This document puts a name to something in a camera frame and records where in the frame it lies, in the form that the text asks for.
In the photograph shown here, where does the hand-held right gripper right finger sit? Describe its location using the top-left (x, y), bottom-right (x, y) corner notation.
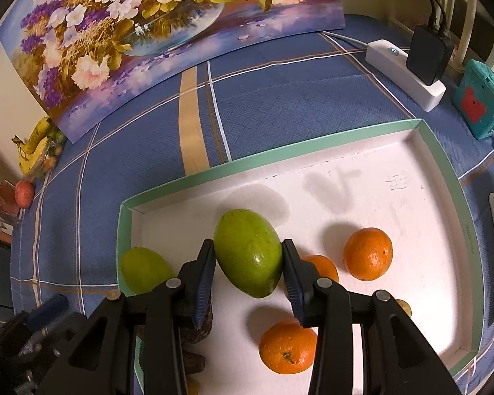
top-left (281, 239), bottom-right (464, 395)

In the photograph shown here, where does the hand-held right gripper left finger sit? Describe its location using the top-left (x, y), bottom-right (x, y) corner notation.
top-left (55, 239), bottom-right (218, 395)

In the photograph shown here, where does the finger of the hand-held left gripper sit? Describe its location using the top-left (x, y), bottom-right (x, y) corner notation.
top-left (27, 294), bottom-right (70, 329)

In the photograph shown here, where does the orange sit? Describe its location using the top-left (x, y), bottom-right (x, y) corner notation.
top-left (300, 254), bottom-right (339, 284)
top-left (259, 321), bottom-right (318, 375)
top-left (343, 227), bottom-right (394, 281)

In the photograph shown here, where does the large green mango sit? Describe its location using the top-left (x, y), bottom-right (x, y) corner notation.
top-left (213, 209), bottom-right (283, 299)

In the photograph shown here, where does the small green mango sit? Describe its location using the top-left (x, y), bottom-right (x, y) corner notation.
top-left (120, 247), bottom-right (176, 295)

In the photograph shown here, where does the white tray with teal rim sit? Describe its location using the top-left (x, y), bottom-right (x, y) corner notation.
top-left (116, 118), bottom-right (487, 395)

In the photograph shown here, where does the clear pack of small fruits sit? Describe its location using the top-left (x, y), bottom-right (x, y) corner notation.
top-left (33, 129), bottom-right (69, 182)

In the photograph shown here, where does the red peach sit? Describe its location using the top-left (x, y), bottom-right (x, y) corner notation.
top-left (15, 180), bottom-right (36, 209)

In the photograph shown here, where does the yellow banana bunch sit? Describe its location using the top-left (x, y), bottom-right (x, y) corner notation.
top-left (12, 116), bottom-right (54, 175)

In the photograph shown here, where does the white power strip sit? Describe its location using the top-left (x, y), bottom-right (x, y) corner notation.
top-left (366, 39), bottom-right (446, 113)

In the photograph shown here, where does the teal plastic box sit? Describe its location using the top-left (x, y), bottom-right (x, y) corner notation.
top-left (454, 59), bottom-right (494, 141)

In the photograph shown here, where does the floral painting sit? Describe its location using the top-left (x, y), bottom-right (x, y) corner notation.
top-left (0, 0), bottom-right (345, 145)

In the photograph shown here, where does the black power adapter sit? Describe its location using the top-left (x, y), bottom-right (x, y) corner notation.
top-left (405, 25), bottom-right (454, 86)

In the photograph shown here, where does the white chair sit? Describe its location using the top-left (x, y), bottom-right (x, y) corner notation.
top-left (389, 0), bottom-right (494, 75)

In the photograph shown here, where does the white power cord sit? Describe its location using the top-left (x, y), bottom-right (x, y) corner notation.
top-left (323, 31), bottom-right (373, 49)

